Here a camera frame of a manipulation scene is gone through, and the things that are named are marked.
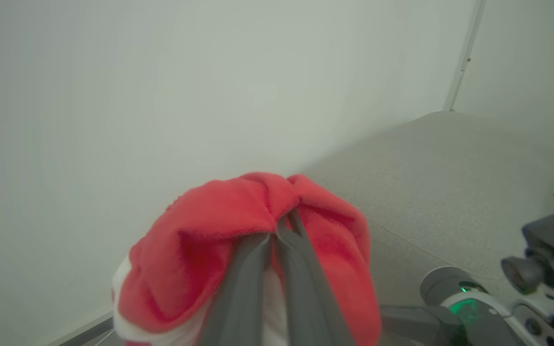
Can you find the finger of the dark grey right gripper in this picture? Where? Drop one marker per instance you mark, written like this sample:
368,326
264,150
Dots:
416,324

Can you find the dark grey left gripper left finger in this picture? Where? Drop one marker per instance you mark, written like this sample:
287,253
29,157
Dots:
241,293

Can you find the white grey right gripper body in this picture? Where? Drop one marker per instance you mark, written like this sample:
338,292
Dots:
484,322

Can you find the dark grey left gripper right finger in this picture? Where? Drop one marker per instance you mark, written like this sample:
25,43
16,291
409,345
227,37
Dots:
308,293

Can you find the red fleece garment white trim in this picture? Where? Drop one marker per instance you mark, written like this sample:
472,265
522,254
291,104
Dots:
200,240

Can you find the black baseboard strip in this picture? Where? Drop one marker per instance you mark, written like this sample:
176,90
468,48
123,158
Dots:
92,337

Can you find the white wall corner profile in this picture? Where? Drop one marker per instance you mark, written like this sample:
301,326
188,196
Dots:
464,53

